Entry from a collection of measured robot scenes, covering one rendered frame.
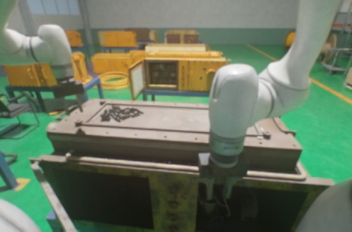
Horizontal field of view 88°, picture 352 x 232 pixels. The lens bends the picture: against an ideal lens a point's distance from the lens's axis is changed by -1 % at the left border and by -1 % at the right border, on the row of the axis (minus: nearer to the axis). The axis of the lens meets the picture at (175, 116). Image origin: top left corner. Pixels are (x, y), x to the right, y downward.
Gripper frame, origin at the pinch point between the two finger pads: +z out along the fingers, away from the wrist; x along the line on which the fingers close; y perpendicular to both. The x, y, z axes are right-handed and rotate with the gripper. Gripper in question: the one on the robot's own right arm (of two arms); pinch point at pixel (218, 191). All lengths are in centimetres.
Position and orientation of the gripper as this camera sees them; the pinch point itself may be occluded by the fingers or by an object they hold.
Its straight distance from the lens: 63.1
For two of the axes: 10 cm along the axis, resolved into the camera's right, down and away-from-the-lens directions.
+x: 10.0, -0.2, 0.3
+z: 0.0, 8.8, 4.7
